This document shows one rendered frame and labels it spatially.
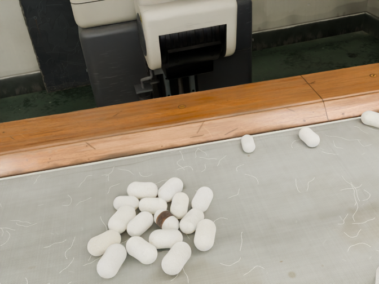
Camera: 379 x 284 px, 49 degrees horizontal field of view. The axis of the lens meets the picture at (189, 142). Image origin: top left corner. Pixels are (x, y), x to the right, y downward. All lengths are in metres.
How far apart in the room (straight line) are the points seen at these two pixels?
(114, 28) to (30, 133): 0.68
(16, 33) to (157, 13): 1.61
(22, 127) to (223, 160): 0.31
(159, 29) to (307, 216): 0.61
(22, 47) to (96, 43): 1.28
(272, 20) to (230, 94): 2.09
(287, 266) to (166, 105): 0.32
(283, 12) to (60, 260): 2.43
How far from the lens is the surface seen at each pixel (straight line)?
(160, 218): 0.47
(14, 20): 2.48
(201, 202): 0.48
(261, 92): 0.67
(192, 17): 0.98
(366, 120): 0.64
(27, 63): 2.55
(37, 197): 0.57
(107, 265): 0.43
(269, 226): 0.48
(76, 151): 0.60
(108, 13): 1.25
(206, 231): 0.44
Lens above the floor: 1.09
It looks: 35 degrees down
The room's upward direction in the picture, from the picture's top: 6 degrees counter-clockwise
